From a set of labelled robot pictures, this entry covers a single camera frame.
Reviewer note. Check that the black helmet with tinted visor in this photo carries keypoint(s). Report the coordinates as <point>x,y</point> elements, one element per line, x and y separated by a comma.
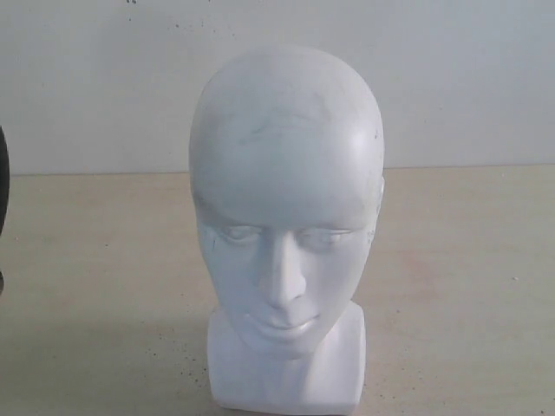
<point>4,179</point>

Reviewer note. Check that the white mannequin head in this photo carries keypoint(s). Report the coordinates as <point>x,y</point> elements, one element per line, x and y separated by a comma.
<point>286,168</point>

